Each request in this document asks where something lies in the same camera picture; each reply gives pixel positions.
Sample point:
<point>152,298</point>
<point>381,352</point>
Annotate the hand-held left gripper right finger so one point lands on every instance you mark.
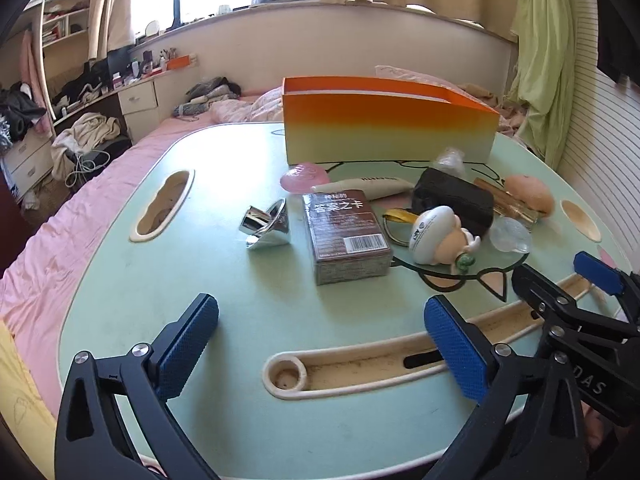
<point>457,355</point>

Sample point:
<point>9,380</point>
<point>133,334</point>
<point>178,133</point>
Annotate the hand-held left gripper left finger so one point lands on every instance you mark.
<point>187,345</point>

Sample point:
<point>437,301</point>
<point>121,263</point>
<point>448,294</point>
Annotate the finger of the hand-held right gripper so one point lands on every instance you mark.
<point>597,271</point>
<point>545,295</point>

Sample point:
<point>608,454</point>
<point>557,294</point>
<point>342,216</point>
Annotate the peach bun squishy toy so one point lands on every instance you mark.
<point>530,192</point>

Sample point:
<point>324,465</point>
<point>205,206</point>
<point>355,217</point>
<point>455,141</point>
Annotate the black case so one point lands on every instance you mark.
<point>450,195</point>

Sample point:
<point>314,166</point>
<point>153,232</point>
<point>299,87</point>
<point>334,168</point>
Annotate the silver cone cap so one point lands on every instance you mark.
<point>270,232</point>

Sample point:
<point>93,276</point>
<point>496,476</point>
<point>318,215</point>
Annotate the brown card box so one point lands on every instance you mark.
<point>340,230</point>

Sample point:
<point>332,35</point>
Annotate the white cream tube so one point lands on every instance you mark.
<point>370,186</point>

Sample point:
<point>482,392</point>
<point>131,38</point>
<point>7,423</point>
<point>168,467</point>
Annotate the pink round disc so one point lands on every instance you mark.
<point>302,179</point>

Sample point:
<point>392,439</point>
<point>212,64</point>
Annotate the orange cardboard box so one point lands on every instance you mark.
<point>380,125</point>

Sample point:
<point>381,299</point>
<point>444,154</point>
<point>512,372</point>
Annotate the green cartoon desktop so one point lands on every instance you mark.
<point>200,270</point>

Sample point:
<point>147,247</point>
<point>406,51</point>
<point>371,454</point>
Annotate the white slatted panel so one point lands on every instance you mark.
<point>590,160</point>

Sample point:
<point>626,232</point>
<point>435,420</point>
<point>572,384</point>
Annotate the pink bed sheet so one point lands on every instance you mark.
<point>60,240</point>

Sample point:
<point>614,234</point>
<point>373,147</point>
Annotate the yellow cloth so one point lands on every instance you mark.
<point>20,400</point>

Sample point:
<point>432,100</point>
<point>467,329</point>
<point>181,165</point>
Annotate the black bag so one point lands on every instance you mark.
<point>112,150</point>

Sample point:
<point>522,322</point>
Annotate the beige clothes pile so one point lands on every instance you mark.
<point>475,91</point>

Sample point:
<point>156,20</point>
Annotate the green curtain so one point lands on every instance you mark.
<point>545,60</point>

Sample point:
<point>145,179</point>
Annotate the black hanging garment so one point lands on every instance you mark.
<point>620,45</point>

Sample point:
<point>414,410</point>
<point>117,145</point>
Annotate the brown wooden cabinet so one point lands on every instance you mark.
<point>6,195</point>

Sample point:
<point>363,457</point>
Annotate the white clothes pile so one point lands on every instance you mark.
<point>85,130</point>

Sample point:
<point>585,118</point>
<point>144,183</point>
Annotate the white low drawer unit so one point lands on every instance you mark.
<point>27,155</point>

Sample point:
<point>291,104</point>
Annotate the white drawer cabinet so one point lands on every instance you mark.
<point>137,100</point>

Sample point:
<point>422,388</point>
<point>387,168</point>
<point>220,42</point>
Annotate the grey clothes pile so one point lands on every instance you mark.
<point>210,90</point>

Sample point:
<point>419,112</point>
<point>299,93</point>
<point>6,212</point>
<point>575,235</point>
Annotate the black clothes heap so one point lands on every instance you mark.
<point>90,82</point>

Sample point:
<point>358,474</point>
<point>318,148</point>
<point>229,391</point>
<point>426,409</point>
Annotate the orange desk organiser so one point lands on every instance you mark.
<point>180,62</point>

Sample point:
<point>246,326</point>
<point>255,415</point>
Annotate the black monitor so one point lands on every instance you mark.
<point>119,65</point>

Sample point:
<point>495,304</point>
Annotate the dark clothes heap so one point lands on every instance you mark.
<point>20,107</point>

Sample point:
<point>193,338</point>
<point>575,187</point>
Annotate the round white mirror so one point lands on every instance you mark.
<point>152,28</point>

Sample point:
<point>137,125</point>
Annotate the pink hanging garment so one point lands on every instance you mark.
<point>30,65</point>

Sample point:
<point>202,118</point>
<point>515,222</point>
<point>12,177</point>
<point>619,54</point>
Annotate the white bookshelf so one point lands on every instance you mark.
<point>65,25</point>

